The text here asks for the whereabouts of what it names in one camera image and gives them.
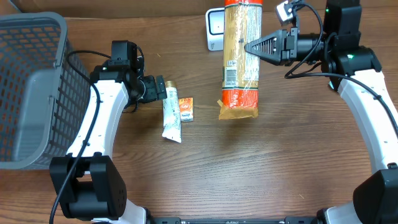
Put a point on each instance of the small orange carton box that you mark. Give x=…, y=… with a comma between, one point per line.
x=186, y=109

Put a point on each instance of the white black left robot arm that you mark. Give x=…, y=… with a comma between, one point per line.
x=88, y=184

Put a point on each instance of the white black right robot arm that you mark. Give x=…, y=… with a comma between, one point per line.
x=356, y=75

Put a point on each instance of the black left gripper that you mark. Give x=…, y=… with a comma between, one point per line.
x=148, y=94

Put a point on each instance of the white tube gold cap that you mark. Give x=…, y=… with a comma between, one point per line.
x=171, y=114

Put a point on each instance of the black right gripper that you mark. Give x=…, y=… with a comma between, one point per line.
x=273, y=55

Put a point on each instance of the orange spaghetti packet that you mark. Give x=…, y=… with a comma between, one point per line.
x=240, y=80

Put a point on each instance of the white barcode scanner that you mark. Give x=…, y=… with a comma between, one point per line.
x=214, y=19

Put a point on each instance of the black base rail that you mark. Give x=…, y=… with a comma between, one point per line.
x=286, y=220

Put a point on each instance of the grey plastic mesh basket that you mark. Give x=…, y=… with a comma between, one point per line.
x=43, y=100

